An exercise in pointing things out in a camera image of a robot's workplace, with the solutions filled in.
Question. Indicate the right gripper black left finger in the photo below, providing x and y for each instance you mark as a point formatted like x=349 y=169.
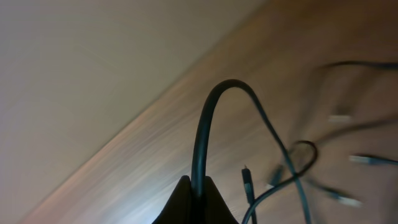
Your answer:
x=177 y=209

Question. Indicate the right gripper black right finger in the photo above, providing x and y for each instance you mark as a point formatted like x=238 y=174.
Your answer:
x=216 y=209

